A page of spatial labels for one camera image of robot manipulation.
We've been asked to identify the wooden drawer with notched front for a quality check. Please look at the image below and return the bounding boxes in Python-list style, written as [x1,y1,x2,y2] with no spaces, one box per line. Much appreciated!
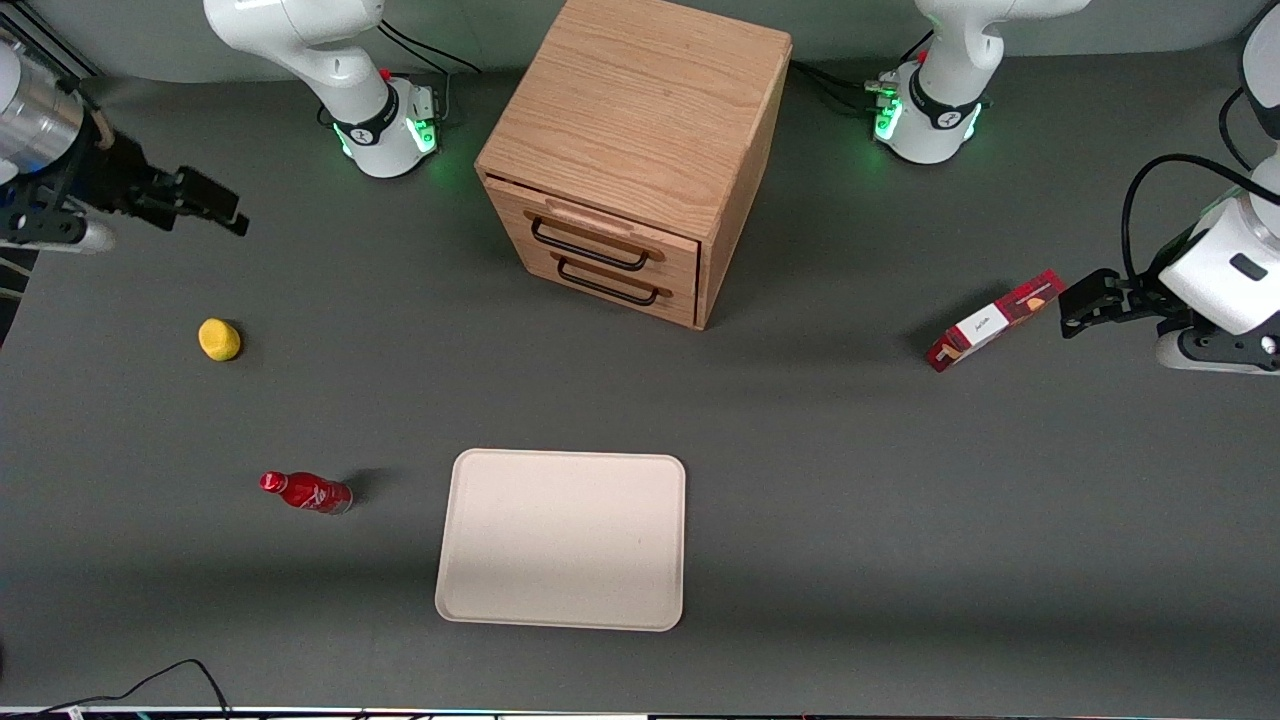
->
[484,176,701,297]

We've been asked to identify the black cables at left arm base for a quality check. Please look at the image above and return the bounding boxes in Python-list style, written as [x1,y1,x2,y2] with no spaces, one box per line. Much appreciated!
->
[788,30,936,117]

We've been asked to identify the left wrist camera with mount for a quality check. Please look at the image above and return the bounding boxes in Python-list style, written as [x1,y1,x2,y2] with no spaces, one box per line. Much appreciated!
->
[1156,312,1280,377]

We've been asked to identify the beige plastic tray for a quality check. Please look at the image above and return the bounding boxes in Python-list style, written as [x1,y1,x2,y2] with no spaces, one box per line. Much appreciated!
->
[434,448,688,633]

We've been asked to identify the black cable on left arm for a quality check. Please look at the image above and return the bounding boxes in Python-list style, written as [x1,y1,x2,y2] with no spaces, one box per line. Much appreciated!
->
[1120,85,1280,293]

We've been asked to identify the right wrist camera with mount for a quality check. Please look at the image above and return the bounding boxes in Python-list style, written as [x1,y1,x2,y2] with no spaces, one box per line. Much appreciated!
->
[0,180,117,255]

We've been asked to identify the yellow lemon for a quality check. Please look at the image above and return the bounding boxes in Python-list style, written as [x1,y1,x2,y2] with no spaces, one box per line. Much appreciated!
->
[198,317,242,362]

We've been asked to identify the thin black cable on table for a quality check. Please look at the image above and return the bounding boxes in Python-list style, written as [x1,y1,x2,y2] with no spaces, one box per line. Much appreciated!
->
[0,658,233,720]

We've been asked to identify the red bottle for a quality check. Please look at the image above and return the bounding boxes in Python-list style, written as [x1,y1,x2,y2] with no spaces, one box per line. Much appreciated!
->
[259,471,354,516]

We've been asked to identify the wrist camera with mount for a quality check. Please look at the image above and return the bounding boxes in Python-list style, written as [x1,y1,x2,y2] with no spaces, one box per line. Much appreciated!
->
[0,180,117,255]
[1156,312,1280,377]

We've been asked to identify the wooden drawer cabinet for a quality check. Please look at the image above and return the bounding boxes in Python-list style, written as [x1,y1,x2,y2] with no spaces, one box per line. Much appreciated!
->
[474,0,794,332]

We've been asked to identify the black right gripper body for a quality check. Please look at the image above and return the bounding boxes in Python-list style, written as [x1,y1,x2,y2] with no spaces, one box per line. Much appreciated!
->
[60,128,183,229]

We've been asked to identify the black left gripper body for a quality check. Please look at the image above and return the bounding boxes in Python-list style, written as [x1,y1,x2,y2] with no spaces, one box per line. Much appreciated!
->
[1115,230,1197,327]

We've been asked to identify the wooden drawer with plain front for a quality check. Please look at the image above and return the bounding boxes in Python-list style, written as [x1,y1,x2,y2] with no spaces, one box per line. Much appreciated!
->
[522,248,699,330]

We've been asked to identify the red and white snack box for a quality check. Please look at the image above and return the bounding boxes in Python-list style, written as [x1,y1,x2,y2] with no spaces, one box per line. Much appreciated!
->
[925,269,1068,374]

